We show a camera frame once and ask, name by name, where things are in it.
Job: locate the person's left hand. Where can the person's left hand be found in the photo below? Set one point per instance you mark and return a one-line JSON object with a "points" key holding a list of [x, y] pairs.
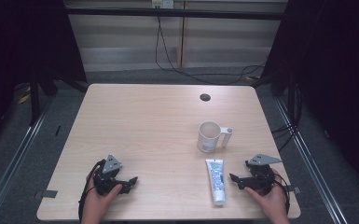
{"points": [[97, 205]]}

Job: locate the white wall power outlet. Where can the white wall power outlet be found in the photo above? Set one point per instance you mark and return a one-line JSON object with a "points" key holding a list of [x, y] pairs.
{"points": [[162, 3]]}

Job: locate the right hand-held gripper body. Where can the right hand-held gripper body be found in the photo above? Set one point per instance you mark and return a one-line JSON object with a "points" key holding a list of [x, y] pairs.
{"points": [[261, 174]]}

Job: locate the grey table edge bracket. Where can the grey table edge bracket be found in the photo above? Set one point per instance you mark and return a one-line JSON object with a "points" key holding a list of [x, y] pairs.
{"points": [[45, 194], [294, 189]]}

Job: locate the black horizontal frame bar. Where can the black horizontal frame bar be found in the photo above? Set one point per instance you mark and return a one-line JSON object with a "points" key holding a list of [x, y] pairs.
{"points": [[174, 13]]}

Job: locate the dark curtain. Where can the dark curtain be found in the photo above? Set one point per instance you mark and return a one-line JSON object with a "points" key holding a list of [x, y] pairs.
{"points": [[332, 68]]}

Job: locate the metal floor rail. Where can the metal floor rail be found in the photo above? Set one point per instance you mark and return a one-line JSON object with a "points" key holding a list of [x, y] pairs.
{"points": [[15, 152], [310, 161]]}

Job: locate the person's right hand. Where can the person's right hand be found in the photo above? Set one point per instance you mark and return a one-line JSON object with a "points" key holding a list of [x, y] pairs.
{"points": [[270, 203]]}

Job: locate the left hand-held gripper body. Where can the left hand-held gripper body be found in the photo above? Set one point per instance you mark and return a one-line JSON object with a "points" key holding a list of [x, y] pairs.
{"points": [[111, 164]]}

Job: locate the yellow floor tape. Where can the yellow floor tape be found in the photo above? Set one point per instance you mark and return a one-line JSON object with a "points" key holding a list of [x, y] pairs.
{"points": [[24, 98]]}

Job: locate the black metal stand leg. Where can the black metal stand leg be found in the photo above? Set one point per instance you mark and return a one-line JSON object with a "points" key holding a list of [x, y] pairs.
{"points": [[34, 99]]}

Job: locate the white blue toothpaste tube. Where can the white blue toothpaste tube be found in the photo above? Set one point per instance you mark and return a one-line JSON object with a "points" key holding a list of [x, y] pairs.
{"points": [[216, 180]]}

